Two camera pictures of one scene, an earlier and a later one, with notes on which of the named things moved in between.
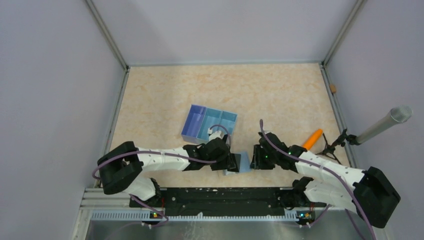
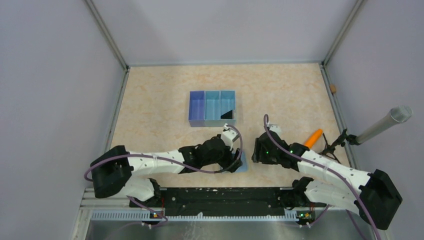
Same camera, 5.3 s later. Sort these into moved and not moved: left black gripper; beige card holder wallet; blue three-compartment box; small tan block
Moved: blue three-compartment box
Not moved: left black gripper; beige card holder wallet; small tan block
